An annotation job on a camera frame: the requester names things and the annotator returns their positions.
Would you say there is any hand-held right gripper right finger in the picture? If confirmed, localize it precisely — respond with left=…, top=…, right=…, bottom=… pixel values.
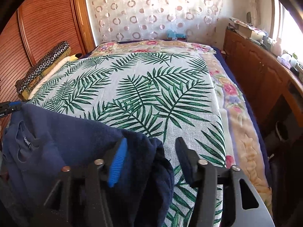
left=175, top=137, right=275, bottom=227

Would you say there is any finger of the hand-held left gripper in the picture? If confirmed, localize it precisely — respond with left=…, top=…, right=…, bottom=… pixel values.
left=0, top=101, right=23, bottom=119

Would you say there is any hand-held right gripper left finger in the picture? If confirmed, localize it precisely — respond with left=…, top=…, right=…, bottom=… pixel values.
left=31, top=137, right=129, bottom=227

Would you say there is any navy printed t-shirt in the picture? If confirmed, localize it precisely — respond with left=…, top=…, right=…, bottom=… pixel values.
left=1, top=103, right=175, bottom=227

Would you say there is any dark circle-patterned pillow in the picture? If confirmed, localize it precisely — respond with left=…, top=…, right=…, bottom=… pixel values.
left=15, top=41, right=71, bottom=101

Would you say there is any palm leaf printed cloth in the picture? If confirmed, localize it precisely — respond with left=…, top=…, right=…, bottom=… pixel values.
left=26, top=52, right=228, bottom=227

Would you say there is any floral blanket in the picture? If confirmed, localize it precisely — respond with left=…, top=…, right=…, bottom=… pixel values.
left=89, top=40, right=273, bottom=215

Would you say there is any wooden slatted wardrobe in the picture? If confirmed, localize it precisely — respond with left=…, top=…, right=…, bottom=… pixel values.
left=0, top=0, right=96, bottom=133

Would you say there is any black trash bin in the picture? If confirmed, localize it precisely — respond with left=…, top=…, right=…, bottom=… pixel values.
left=275, top=120, right=292, bottom=143

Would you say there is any wooden side cabinet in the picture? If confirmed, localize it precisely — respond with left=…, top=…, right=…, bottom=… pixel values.
left=223, top=27, right=303, bottom=133

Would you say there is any blue box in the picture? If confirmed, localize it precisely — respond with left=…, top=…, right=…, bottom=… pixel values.
left=166, top=30, right=187, bottom=40

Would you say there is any pink tissue pack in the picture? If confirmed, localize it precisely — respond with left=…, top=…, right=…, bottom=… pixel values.
left=277, top=53, right=291, bottom=68

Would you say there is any cardboard box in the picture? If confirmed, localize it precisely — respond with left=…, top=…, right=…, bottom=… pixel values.
left=238, top=25, right=255, bottom=38

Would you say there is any floral cloth pile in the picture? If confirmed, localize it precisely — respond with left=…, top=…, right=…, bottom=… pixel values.
left=228, top=17, right=254, bottom=28

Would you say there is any sheer circle-patterned curtain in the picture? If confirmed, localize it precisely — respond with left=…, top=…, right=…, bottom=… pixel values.
left=83, top=0, right=224, bottom=44

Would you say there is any window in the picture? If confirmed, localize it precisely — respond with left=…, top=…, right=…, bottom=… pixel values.
left=270, top=0, right=303, bottom=55

